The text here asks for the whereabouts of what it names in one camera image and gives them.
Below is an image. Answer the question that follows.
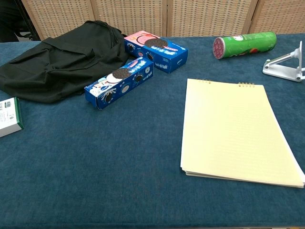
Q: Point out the cream paper notepad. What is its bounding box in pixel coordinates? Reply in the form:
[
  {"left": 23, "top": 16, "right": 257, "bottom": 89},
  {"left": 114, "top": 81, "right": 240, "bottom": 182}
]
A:
[{"left": 180, "top": 78, "right": 305, "bottom": 189}]

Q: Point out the pink and blue Oreo box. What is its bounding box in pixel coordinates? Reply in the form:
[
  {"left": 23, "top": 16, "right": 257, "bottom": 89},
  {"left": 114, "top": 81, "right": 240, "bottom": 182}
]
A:
[{"left": 123, "top": 31, "right": 189, "bottom": 74}]

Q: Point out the blue table cloth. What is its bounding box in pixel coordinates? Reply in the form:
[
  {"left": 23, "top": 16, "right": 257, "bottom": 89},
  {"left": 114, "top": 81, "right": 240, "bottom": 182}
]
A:
[{"left": 0, "top": 33, "right": 305, "bottom": 229}]

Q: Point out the woven wood folding screen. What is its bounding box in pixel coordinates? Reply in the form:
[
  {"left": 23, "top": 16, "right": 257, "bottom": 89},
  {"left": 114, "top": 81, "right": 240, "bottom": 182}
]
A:
[{"left": 20, "top": 0, "right": 305, "bottom": 41}]

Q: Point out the black backpack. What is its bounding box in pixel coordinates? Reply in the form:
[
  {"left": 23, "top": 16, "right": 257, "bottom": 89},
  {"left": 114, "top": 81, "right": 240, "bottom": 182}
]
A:
[{"left": 0, "top": 20, "right": 134, "bottom": 104}]

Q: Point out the green chips can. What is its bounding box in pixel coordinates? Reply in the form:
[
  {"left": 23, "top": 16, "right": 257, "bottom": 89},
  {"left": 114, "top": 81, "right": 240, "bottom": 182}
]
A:
[{"left": 213, "top": 31, "right": 277, "bottom": 60}]

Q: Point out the white folding phone stand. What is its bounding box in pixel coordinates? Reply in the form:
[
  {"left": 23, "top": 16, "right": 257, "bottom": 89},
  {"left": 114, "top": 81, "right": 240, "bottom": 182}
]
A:
[{"left": 262, "top": 40, "right": 305, "bottom": 83}]

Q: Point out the white box with green edge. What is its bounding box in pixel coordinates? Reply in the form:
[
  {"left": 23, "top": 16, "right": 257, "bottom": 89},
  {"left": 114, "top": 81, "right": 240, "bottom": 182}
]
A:
[{"left": 0, "top": 96, "right": 24, "bottom": 138}]

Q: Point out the person in black trousers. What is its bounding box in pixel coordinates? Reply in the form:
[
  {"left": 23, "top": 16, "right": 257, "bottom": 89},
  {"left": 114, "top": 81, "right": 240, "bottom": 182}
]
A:
[{"left": 0, "top": 0, "right": 40, "bottom": 43}]

